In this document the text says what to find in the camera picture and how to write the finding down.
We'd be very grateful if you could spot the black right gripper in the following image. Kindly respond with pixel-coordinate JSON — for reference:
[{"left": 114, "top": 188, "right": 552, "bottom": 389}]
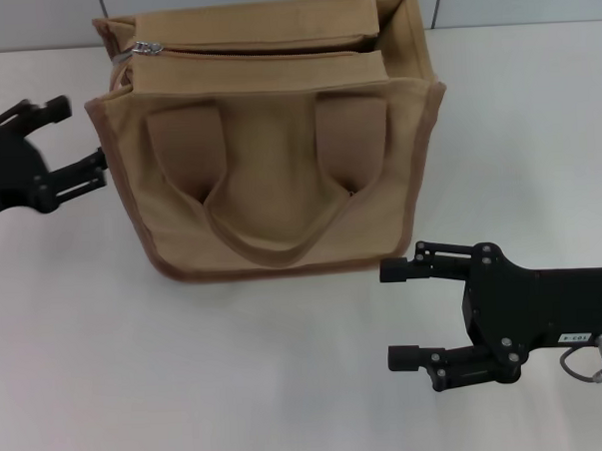
[{"left": 377, "top": 231, "right": 602, "bottom": 395}]

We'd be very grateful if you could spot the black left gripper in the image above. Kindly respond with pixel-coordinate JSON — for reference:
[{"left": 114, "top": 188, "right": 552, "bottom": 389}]
[{"left": 0, "top": 93, "right": 112, "bottom": 223}]

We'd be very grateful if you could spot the silver metal zipper pull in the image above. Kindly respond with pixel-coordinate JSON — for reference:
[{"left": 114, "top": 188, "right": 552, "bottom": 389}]
[{"left": 114, "top": 39, "right": 165, "bottom": 63}]

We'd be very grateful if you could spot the khaki canvas food bag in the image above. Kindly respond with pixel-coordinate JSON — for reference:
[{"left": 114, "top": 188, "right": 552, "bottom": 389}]
[{"left": 79, "top": 0, "right": 455, "bottom": 288}]

